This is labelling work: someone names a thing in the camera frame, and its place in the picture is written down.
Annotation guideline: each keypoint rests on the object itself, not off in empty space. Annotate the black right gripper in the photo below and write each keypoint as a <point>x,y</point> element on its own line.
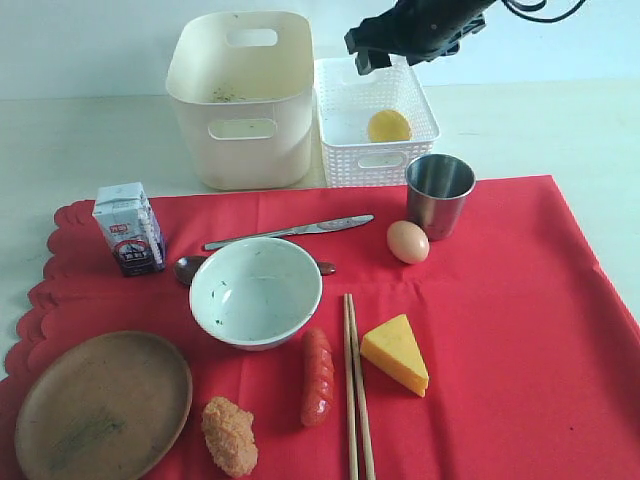
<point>421,31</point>

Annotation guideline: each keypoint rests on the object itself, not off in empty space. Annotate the yellow lemon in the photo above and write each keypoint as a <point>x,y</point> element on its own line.
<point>388,126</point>

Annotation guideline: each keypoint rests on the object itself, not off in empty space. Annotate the brown egg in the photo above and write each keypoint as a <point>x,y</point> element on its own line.
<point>407,242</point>

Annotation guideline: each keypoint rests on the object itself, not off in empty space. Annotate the yellow cheese wedge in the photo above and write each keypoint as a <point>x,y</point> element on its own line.
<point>393,348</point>

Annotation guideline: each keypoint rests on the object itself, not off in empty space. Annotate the fried chicken nugget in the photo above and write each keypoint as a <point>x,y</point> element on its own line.
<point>229,437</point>

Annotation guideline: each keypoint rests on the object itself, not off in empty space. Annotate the white woven plastic basket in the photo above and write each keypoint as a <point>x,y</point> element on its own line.
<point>347,101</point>

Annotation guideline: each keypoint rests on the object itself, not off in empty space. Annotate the large cream plastic bin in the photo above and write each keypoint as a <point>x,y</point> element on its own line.
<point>241,84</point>

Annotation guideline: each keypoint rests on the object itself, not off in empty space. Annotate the stainless steel cup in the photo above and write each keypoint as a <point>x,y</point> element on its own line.
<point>437,188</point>

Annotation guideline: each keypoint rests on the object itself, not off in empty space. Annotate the silver table knife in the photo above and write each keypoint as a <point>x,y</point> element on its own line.
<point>328,226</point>

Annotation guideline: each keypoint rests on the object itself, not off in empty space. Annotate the white ceramic bowl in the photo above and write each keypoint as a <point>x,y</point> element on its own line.
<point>256,294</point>

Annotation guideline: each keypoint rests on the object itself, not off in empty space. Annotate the dark wooden spoon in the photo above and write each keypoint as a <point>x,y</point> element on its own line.
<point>186,267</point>

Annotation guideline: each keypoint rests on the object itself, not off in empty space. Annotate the small milk carton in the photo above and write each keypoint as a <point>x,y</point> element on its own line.
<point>130,228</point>

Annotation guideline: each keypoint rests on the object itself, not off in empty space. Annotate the red sausage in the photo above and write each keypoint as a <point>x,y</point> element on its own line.
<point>318,387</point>

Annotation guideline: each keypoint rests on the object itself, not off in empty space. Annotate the red tablecloth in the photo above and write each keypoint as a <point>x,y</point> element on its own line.
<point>533,357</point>

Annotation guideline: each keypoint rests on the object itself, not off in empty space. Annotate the right wooden chopstick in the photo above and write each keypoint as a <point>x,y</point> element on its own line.
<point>360,389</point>

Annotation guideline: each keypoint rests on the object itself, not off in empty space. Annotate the brown wooden plate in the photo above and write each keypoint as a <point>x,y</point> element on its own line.
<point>109,408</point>

